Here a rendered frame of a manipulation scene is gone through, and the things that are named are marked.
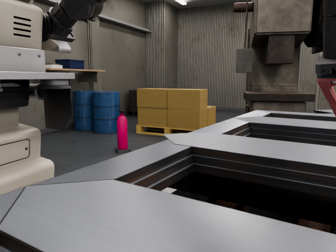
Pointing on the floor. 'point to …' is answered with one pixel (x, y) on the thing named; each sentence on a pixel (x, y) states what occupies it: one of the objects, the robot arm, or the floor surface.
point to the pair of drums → (96, 110)
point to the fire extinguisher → (122, 134)
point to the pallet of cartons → (173, 110)
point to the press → (278, 51)
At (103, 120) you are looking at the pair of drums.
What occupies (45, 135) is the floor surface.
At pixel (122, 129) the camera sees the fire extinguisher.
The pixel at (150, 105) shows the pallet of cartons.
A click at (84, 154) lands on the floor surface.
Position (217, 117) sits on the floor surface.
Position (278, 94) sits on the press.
